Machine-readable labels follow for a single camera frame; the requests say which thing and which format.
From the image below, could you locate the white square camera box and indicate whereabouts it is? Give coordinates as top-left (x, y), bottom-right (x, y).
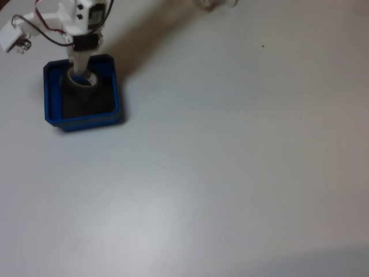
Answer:
top-left (0, 19), bottom-right (32, 55)

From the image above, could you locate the red white servo cable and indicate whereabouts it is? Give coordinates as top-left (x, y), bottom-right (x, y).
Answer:
top-left (33, 0), bottom-right (65, 32)

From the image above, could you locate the blue plastic box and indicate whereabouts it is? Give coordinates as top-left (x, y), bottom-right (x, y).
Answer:
top-left (43, 53), bottom-right (125, 133)

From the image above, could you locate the black pad box liner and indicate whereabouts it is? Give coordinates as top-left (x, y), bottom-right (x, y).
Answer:
top-left (61, 75), bottom-right (115, 120)

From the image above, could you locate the black tape roll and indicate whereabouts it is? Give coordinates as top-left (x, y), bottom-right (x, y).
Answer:
top-left (59, 68), bottom-right (100, 104)

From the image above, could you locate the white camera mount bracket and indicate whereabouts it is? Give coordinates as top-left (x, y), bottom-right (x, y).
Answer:
top-left (11, 11), bottom-right (69, 38)

